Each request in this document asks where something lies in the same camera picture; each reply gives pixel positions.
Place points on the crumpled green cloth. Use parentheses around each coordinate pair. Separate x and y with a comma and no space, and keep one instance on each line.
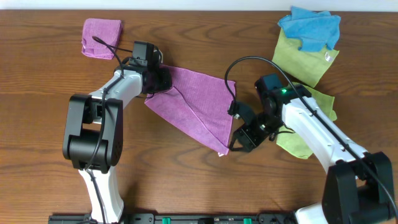
(293,143)

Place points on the purple microfiber cloth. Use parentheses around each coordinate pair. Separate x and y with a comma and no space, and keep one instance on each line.
(197,104)

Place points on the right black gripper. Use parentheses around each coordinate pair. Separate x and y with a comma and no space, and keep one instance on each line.
(244,136)

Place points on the blue microfiber cloth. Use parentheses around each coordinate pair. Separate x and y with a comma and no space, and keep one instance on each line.
(315,30)

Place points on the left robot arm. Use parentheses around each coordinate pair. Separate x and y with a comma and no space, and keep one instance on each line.
(93,139)

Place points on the flat green cloth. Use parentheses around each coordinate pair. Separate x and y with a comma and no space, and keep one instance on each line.
(308,67)

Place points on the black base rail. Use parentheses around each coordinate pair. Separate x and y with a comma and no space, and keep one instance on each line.
(263,218)

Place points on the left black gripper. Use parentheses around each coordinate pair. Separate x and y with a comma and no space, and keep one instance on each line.
(167,83)

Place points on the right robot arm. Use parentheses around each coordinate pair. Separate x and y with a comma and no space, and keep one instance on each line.
(359,186)

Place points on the folded purple cloth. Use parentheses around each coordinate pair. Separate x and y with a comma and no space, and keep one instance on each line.
(107,30)

